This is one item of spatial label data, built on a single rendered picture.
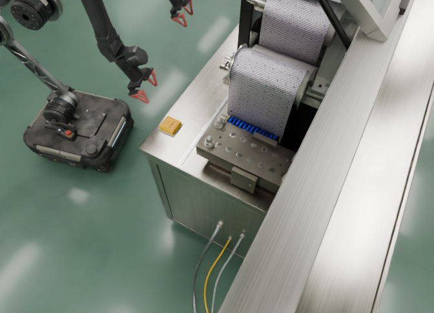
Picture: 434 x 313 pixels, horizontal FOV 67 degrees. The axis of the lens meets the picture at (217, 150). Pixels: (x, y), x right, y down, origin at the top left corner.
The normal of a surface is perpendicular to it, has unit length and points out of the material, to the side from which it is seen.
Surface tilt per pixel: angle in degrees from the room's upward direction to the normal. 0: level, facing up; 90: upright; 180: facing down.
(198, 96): 0
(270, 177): 0
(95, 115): 0
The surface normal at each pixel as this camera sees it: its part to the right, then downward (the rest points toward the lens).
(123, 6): 0.01, -0.52
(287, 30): -0.48, 0.76
